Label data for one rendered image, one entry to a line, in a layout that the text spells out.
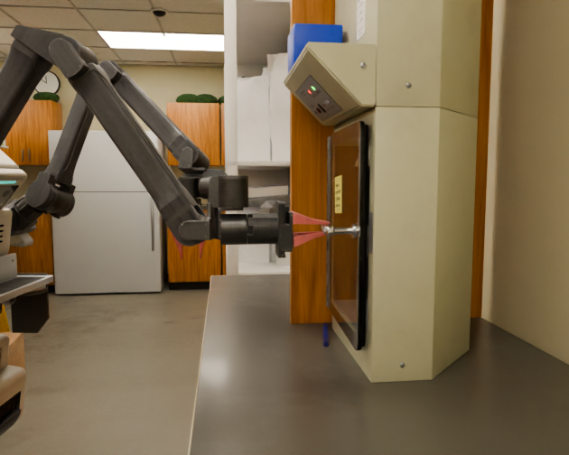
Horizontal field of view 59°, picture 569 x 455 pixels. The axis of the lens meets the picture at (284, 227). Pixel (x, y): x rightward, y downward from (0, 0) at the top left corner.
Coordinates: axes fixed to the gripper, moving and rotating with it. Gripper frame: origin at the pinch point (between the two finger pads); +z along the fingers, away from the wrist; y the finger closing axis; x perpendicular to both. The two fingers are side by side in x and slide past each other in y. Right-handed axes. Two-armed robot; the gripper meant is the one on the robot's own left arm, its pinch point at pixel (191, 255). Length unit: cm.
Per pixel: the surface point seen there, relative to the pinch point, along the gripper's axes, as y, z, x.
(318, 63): 24, -38, -45
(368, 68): 32, -37, -46
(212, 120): 0, -87, 476
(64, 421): -77, 109, 143
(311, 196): 29.1, -15.1, -9.4
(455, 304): 52, 5, -39
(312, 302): 29.6, 10.8, -9.3
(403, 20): 37, -45, -47
